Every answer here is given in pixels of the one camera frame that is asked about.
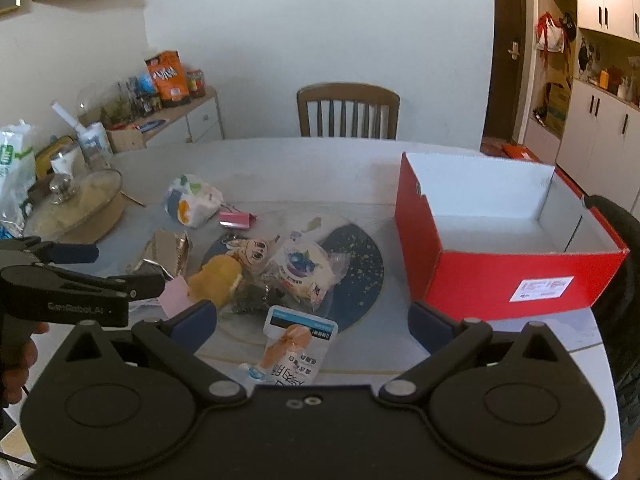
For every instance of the pink binder clip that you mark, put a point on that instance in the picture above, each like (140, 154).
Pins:
(235, 220)

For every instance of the white packet with orange print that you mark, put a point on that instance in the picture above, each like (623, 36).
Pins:
(197, 205)

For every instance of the silver foil packet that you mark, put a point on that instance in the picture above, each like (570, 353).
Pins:
(165, 255)

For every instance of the large cardboard carton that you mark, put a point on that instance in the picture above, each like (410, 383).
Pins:
(557, 107)

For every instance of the wooden chair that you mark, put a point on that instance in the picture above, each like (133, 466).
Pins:
(345, 92)

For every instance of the row of small dark bottles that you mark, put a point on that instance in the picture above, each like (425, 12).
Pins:
(142, 102)

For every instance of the red hanging bags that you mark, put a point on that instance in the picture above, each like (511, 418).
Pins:
(550, 35)

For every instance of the black padded coat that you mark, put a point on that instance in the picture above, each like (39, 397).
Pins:
(625, 285)

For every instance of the orange snack bag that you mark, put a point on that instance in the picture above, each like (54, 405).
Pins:
(167, 77)

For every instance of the tan round pot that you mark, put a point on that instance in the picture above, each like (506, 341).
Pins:
(100, 225)

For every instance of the dark dried food packet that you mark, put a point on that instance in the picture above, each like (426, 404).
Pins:
(255, 301)

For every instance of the small cardboard box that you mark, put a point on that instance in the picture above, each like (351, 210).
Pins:
(125, 140)

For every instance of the yellow plush toy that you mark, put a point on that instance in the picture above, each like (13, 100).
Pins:
(217, 275)

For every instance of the blueberry bread packet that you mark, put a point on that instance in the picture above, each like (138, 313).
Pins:
(300, 265)

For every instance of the person's left hand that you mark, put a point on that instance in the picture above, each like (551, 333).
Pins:
(27, 355)

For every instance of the white sausage packet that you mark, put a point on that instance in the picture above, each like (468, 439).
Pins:
(295, 340)

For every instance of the white marble desktop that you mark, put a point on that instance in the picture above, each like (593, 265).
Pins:
(310, 170)

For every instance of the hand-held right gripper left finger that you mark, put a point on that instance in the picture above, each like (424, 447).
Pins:
(192, 327)

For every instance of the white spray bottle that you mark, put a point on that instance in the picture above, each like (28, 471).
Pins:
(95, 142)

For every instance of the red jar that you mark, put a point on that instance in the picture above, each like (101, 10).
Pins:
(196, 84)

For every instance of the white wall cupboards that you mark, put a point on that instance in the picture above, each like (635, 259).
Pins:
(605, 125)

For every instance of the white plastic bag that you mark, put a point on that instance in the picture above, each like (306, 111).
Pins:
(15, 170)

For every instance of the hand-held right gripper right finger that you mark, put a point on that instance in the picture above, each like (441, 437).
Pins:
(430, 327)

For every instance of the orange parcel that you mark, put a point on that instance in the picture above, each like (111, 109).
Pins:
(520, 151)

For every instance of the white low cabinet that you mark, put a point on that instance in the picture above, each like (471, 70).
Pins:
(200, 120)

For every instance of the dark wooden door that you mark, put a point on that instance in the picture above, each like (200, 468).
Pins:
(505, 10)

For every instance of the pink sticky note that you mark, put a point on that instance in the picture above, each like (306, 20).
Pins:
(175, 295)

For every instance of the yellow container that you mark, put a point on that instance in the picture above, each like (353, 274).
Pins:
(47, 155)

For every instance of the cartoon face packet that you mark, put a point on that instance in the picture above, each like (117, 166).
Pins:
(252, 252)

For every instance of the red cardboard box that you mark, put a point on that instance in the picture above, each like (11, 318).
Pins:
(475, 280)

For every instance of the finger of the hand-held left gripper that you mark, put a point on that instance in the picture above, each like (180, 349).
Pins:
(145, 286)
(70, 253)

